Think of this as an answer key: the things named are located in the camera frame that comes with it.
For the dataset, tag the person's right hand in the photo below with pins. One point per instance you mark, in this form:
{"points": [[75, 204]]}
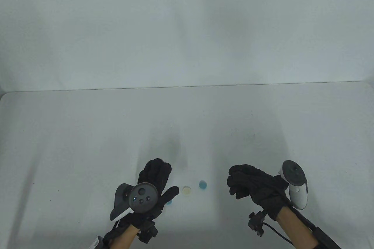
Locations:
{"points": [[258, 187]]}

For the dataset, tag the person's left hand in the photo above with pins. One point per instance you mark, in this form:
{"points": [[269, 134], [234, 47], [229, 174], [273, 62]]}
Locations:
{"points": [[156, 173]]}

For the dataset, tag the cream plasticine ball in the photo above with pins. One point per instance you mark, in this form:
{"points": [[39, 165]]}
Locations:
{"points": [[186, 190]]}

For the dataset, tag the dark blue plasticine ball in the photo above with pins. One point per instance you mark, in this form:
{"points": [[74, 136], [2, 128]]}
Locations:
{"points": [[202, 184]]}

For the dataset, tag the person's right forearm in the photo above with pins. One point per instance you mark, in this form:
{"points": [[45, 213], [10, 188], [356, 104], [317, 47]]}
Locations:
{"points": [[295, 230]]}

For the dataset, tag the person's left forearm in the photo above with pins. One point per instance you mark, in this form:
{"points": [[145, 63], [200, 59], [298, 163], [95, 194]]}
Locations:
{"points": [[125, 238]]}

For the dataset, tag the white and grey controller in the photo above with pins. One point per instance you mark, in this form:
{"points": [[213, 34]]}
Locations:
{"points": [[143, 199], [298, 193]]}

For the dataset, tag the black box with label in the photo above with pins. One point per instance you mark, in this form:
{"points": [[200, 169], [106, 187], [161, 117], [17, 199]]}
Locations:
{"points": [[325, 238], [98, 243]]}

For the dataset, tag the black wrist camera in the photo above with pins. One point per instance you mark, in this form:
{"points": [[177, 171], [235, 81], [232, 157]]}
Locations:
{"points": [[149, 231], [257, 223]]}

